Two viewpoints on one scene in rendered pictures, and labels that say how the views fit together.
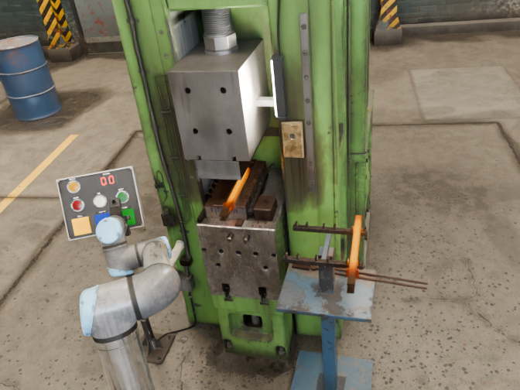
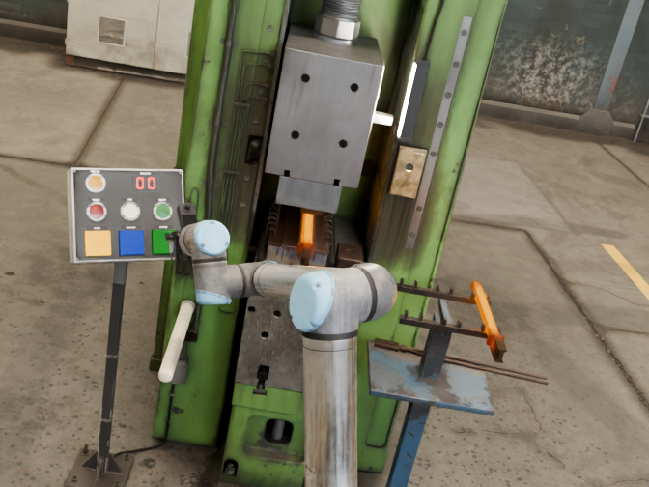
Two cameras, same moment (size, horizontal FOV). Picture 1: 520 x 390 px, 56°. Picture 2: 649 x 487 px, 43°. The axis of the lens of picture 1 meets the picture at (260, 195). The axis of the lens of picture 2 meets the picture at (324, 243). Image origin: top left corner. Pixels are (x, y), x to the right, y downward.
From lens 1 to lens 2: 1.09 m
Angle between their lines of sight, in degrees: 21
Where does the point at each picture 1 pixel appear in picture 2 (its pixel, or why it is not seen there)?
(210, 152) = (307, 167)
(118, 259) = (219, 279)
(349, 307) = (464, 396)
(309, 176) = (412, 226)
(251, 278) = not seen: hidden behind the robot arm
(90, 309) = (328, 293)
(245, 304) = (283, 401)
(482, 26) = (486, 108)
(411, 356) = not seen: outside the picture
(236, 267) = (291, 340)
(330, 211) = (424, 278)
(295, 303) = (394, 386)
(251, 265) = not seen: hidden behind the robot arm
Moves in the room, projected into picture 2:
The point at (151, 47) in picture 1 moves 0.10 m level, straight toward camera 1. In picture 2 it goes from (253, 13) to (266, 20)
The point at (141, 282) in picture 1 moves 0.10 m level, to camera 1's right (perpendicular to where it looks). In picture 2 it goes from (378, 272) to (421, 273)
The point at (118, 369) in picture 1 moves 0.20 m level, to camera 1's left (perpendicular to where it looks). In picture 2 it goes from (340, 378) to (242, 380)
